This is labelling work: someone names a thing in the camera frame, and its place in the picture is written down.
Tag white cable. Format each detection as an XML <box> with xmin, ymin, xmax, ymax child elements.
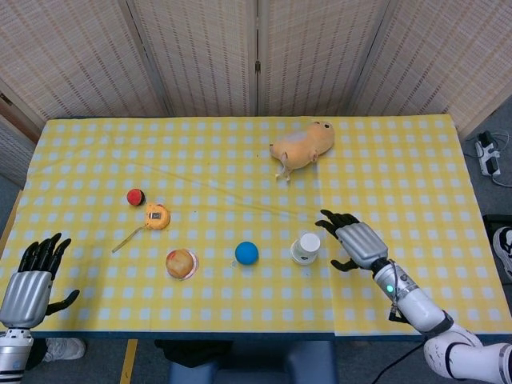
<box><xmin>490</xmin><ymin>130</ymin><xmax>512</xmax><ymax>189</ymax></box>

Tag yellow tape measure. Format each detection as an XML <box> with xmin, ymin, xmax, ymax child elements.
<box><xmin>111</xmin><ymin>202</ymin><xmax>172</xmax><ymax>254</ymax></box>

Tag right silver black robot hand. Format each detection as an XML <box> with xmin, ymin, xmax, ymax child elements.
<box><xmin>314</xmin><ymin>209</ymin><xmax>390</xmax><ymax>278</ymax></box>

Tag yellow checked tablecloth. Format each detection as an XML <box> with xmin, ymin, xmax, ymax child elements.
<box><xmin>0</xmin><ymin>116</ymin><xmax>336</xmax><ymax>335</ymax></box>
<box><xmin>314</xmin><ymin>114</ymin><xmax>512</xmax><ymax>338</ymax></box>

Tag white cup fern print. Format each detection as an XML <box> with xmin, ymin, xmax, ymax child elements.
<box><xmin>294</xmin><ymin>232</ymin><xmax>322</xmax><ymax>263</ymax></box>

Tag black cable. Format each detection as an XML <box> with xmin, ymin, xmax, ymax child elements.
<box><xmin>378</xmin><ymin>350</ymin><xmax>426</xmax><ymax>384</ymax></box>

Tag blue ball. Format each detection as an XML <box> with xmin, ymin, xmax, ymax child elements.
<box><xmin>234</xmin><ymin>241</ymin><xmax>260</xmax><ymax>266</ymax></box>

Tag white power strip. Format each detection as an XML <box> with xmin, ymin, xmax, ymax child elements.
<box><xmin>474</xmin><ymin>130</ymin><xmax>502</xmax><ymax>178</ymax></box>

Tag orange plush animal toy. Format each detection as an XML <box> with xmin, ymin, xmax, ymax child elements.
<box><xmin>269</xmin><ymin>121</ymin><xmax>335</xmax><ymax>182</ymax></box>

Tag woven folding screen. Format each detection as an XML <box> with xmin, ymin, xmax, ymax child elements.
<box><xmin>0</xmin><ymin>0</ymin><xmax>512</xmax><ymax>189</ymax></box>

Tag white cup light-blue flower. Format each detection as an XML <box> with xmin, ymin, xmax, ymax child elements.
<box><xmin>290</xmin><ymin>238</ymin><xmax>317</xmax><ymax>266</ymax></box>

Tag black and white shoe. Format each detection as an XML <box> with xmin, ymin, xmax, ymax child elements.
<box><xmin>492</xmin><ymin>226</ymin><xmax>512</xmax><ymax>282</ymax></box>

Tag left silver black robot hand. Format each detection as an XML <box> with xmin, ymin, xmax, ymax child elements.
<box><xmin>0</xmin><ymin>232</ymin><xmax>81</xmax><ymax>330</ymax></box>

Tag orange jelly cup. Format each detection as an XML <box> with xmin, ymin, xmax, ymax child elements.
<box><xmin>165</xmin><ymin>248</ymin><xmax>200</xmax><ymax>282</ymax></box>

